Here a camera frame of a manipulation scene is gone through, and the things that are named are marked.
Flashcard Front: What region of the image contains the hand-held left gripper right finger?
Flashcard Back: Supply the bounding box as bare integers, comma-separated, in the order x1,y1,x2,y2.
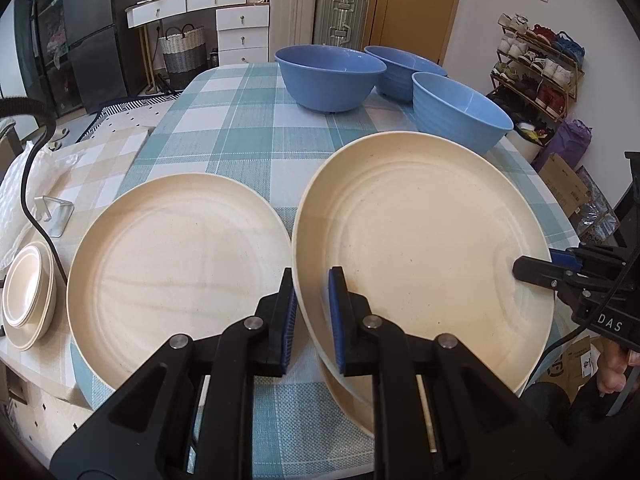
326,266,598,480

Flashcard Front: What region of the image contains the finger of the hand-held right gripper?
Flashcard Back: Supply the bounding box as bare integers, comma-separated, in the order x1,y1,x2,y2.
512,256,591,291
550,244,628,273

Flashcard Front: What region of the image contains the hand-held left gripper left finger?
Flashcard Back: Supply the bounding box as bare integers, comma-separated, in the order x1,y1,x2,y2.
50,267,301,480

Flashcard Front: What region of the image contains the large beige plate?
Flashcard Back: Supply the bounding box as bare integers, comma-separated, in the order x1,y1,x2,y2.
317,352,377,436
291,131,556,395
66,172,293,391

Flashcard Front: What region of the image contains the blue bowl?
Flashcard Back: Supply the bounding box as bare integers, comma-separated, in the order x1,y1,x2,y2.
363,46,447,103
274,45,387,112
411,72,515,156

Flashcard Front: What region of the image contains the person's right forearm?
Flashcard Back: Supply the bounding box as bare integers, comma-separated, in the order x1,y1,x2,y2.
522,377,640,480

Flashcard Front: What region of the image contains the stack of small beige plates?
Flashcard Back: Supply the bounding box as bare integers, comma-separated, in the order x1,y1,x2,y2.
5,241,57,352

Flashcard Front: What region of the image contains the person's right hand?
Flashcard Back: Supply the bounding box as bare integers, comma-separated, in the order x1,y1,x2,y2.
597,345,640,396

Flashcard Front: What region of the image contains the clear plastic packaging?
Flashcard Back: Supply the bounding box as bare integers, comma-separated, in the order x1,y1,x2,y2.
575,167,621,246

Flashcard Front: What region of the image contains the plain cardboard box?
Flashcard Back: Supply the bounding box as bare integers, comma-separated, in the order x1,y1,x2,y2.
537,152,591,218

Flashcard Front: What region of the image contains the printed cardboard box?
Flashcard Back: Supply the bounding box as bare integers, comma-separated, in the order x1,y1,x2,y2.
542,335,606,401

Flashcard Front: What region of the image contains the purple bag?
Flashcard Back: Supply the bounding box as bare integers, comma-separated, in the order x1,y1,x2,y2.
532,119,593,173

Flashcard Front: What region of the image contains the white bin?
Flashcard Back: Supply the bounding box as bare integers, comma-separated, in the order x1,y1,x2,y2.
510,120,546,161

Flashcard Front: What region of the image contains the metal shoe rack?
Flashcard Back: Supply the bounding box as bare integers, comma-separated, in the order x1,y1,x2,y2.
490,12,586,123

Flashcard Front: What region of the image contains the row of assorted shoes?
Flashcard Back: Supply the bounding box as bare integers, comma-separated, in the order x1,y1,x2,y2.
492,14,585,116

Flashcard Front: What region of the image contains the teal plaid tablecloth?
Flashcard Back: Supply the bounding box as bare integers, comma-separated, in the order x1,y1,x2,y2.
70,62,581,480

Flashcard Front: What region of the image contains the small beige plate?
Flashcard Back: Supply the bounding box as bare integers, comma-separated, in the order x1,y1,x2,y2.
4,242,51,336
2,247,42,328

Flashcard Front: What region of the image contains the beige plaid cloth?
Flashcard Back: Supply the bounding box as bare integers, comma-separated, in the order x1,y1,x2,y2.
0,127,156,411

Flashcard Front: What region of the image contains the black white patterned rug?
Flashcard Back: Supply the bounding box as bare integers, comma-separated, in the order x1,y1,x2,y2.
60,95,176,146

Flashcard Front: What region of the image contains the clear acrylic stand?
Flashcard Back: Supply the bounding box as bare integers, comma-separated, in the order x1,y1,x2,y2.
34,195,73,238

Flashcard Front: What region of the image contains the woven laundry basket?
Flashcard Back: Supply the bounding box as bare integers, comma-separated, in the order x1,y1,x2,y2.
159,24,207,92

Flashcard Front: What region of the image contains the white drawer cabinet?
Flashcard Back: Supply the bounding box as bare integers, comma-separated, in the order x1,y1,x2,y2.
216,4,271,67

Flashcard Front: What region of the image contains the wooden door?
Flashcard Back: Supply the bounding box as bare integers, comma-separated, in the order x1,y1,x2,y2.
362,0,468,63

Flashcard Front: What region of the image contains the white bubble wrap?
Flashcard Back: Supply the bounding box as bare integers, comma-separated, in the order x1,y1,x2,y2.
0,140,83,281

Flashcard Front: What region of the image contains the silver suitcase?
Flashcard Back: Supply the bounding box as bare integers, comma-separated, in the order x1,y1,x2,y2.
314,0,369,51

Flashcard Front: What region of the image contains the white suitcase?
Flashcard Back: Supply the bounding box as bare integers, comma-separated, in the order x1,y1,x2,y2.
269,0,319,63

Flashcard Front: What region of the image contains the white curved desk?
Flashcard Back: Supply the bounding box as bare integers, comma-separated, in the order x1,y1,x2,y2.
125,0,249,31

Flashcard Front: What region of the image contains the dark grey fridge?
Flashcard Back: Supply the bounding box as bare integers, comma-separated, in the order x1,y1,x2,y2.
62,0,161,113

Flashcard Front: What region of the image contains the dark glass cabinet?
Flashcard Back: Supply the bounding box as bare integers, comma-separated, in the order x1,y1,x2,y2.
15,0,86,121

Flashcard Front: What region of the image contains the black cable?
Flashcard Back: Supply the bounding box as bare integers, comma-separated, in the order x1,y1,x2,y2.
530,325,591,386
0,97,68,283

